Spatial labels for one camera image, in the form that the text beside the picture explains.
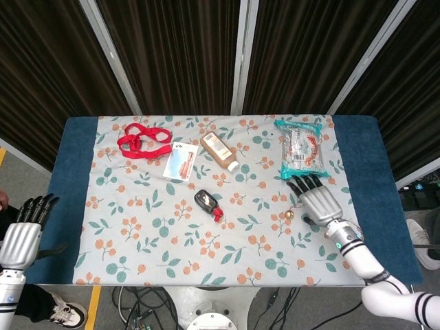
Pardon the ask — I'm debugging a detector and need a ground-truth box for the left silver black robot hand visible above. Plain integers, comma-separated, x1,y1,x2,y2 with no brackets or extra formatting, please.
0,192,69,271

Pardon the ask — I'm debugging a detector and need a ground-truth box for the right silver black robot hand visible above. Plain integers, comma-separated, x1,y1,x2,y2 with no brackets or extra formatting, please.
286,173,345,228

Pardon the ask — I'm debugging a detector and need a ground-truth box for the small gold ball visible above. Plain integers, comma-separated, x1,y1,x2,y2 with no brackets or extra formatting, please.
282,205,302,221

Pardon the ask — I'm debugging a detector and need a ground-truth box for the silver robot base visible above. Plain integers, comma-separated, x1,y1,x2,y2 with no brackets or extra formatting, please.
164,285,265,330

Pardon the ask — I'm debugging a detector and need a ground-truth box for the teal clear snack packet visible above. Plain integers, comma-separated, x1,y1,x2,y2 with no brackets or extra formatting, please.
274,119,331,180

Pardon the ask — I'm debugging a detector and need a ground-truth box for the blue table cover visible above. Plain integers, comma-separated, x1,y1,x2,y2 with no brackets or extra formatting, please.
23,115,424,286

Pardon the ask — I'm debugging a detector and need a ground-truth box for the black trouser leg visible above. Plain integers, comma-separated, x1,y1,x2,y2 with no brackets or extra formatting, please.
13,283,58,324

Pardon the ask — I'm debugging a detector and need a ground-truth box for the white black sneaker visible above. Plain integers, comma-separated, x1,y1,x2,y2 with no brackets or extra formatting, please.
47,291,89,329

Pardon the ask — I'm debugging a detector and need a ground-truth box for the white shoe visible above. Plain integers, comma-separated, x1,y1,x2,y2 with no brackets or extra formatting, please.
405,218,440,271

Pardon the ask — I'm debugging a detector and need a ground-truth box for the brown bottle white cap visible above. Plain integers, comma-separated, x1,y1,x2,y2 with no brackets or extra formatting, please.
199,131,241,174

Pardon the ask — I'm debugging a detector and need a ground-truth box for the black car key red charm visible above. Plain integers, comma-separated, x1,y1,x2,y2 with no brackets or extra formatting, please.
193,188,226,223

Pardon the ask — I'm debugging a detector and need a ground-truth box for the floral printed tablecloth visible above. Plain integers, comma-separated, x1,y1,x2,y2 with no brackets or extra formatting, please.
74,115,365,287

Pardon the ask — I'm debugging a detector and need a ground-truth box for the dark brown curtain panel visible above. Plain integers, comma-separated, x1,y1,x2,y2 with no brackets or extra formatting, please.
98,0,241,116
242,0,402,116
0,0,133,171
335,0,440,183

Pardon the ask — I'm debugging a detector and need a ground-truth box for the picture postcard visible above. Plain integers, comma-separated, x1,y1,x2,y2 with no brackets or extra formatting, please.
162,140,200,182

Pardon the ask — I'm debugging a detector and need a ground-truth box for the red ribbon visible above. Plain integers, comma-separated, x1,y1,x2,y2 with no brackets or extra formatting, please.
117,123,173,161

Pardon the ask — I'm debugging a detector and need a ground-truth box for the black floor cable bundle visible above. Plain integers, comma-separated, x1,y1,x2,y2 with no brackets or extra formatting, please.
254,285,312,330
111,285,179,330

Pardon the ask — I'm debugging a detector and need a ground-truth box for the white metal partition post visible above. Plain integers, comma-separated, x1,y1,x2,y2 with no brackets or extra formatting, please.
78,0,142,116
328,0,427,116
229,0,259,116

